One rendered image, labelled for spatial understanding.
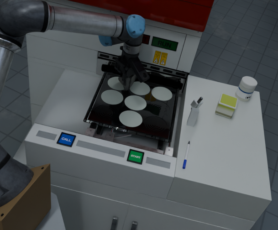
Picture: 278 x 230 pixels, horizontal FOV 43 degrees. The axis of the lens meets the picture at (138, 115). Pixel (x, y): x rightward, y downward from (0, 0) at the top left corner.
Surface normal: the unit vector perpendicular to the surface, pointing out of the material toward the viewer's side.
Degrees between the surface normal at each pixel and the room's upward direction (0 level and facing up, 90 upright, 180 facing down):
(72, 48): 90
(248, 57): 0
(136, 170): 90
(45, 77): 90
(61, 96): 0
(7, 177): 30
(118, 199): 90
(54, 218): 0
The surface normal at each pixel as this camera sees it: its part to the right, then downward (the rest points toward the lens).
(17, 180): 0.49, -0.39
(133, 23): 0.52, 0.00
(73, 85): 0.16, -0.72
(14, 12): -0.05, 0.05
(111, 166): -0.18, 0.66
